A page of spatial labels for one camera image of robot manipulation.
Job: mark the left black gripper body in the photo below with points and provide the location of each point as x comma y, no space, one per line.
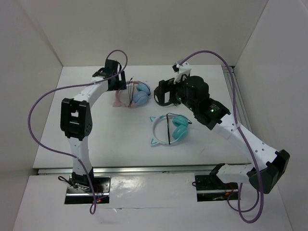
118,84

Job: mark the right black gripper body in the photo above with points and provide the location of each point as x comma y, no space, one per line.
180,89

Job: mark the pink blue cat-ear headphones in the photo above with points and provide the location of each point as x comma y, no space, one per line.
138,95

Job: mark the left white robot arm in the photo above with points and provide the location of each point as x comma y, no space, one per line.
76,119

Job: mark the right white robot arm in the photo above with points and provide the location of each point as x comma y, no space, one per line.
267,164

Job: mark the black headphones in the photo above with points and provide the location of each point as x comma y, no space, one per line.
159,96

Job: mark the white teal cat-ear headphones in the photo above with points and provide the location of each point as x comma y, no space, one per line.
181,123

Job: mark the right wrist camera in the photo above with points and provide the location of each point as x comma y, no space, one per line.
182,71

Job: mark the aluminium table edge rail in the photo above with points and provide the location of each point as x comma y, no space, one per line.
196,169

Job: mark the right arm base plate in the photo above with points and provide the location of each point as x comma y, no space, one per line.
207,190

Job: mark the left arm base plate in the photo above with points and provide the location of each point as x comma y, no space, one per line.
79,194

